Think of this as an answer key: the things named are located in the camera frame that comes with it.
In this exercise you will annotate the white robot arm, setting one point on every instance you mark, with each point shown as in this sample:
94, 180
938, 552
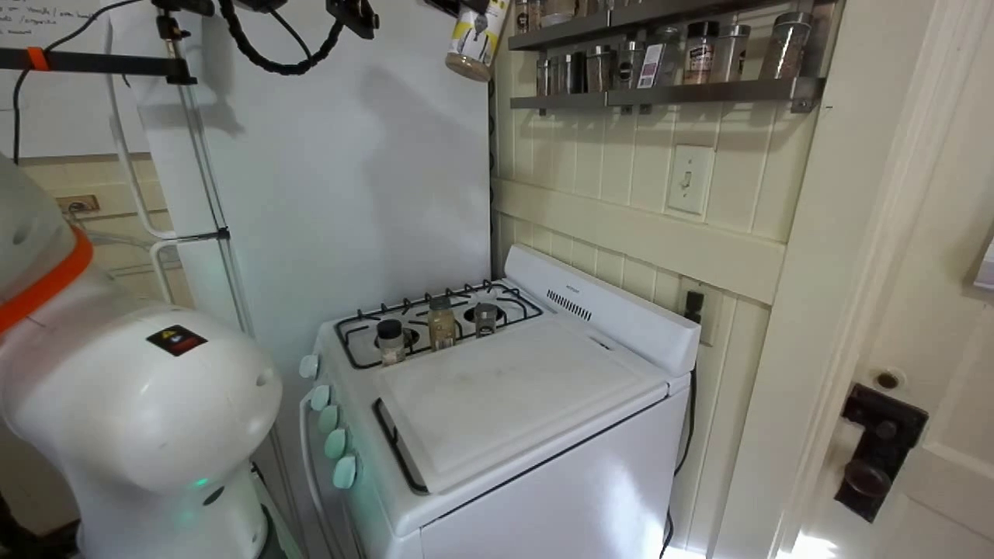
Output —
147, 411

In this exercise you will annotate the metal spice shelf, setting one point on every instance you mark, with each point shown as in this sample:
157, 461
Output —
628, 53

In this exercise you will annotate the steel shaker on shelf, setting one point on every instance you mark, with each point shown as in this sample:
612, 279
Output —
787, 43

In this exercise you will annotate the black stove grate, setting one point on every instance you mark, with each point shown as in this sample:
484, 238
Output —
478, 307

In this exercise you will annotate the small glass shaker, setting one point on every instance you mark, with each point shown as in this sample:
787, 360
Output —
441, 324

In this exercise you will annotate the small jar dark lid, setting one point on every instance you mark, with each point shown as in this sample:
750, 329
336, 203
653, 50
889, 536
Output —
391, 338

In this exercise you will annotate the white cutting board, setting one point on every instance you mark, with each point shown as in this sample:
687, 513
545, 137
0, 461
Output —
523, 389

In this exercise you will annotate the white refrigerator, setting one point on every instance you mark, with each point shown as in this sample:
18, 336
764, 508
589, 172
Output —
314, 172

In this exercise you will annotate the white gas stove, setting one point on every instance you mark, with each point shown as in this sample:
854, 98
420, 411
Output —
601, 495

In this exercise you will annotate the white door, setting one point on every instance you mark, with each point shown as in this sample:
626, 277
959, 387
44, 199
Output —
924, 332

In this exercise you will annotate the black door latch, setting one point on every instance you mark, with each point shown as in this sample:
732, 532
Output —
889, 433

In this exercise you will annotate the black plug on wall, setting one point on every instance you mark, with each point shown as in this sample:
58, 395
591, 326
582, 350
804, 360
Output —
692, 306

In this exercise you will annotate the white wall outlet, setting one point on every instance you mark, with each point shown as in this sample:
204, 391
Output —
691, 179

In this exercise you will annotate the black camera boom bar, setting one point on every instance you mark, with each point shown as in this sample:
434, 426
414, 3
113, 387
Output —
94, 64

